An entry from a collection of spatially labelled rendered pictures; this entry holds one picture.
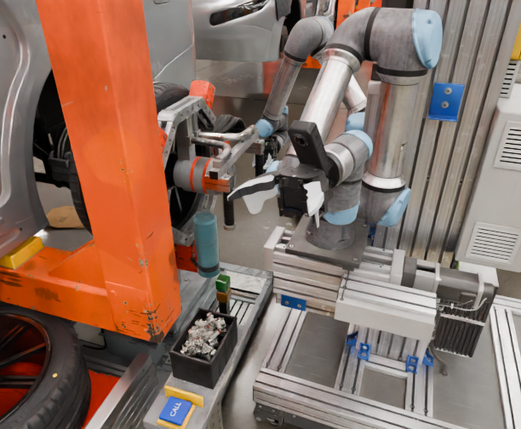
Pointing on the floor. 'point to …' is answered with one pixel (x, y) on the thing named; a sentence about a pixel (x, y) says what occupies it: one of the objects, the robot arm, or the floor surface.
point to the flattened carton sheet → (64, 218)
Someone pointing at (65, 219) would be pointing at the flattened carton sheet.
